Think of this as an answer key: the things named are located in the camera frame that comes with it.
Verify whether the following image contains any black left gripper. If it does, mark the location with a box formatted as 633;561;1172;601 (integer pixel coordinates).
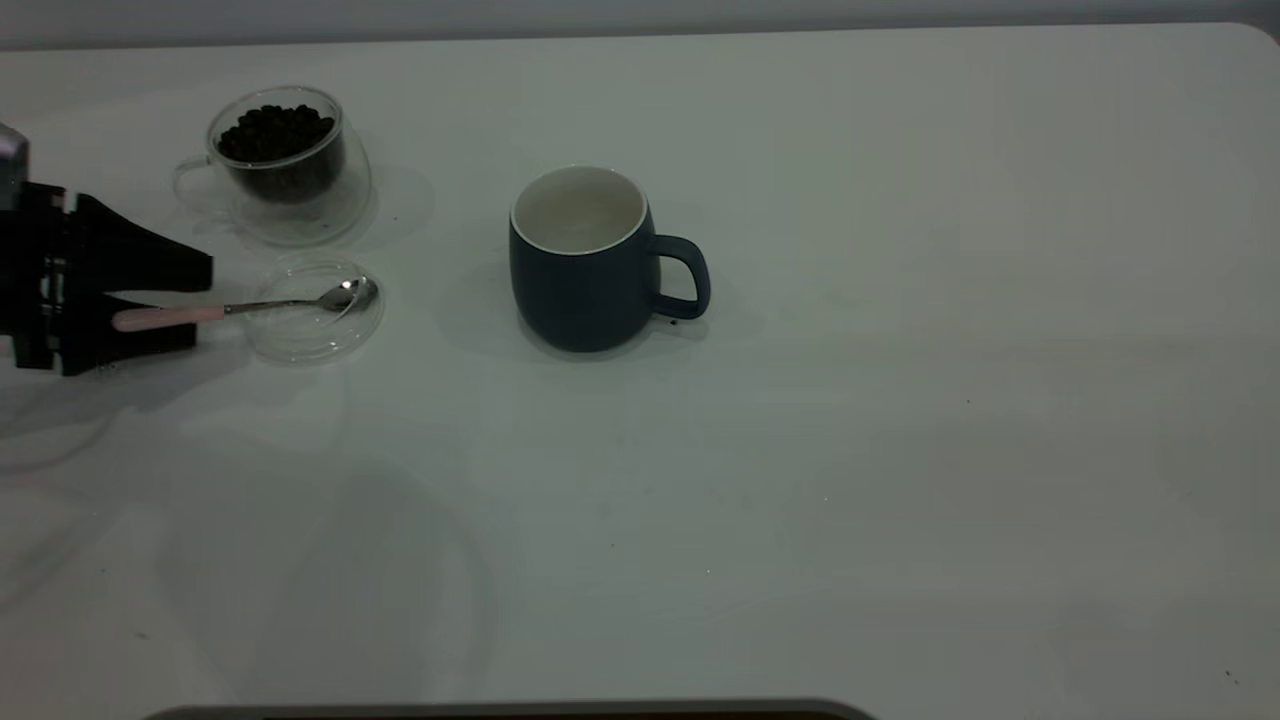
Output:
0;182;215;378

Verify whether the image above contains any pink handled metal spoon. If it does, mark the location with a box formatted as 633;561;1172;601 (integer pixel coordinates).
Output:
112;277;379;333

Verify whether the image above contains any dark grey ceramic mug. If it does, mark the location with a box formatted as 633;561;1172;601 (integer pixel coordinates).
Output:
508;164;712;354

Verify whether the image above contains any clear round glass lid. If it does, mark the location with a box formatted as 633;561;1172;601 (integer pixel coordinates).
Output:
240;257;386;365

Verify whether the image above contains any pile of coffee beans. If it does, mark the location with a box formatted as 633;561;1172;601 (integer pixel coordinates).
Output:
217;104;337;166

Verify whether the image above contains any clear double-wall glass cup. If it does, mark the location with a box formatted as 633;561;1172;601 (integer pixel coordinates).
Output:
173;86;374;248

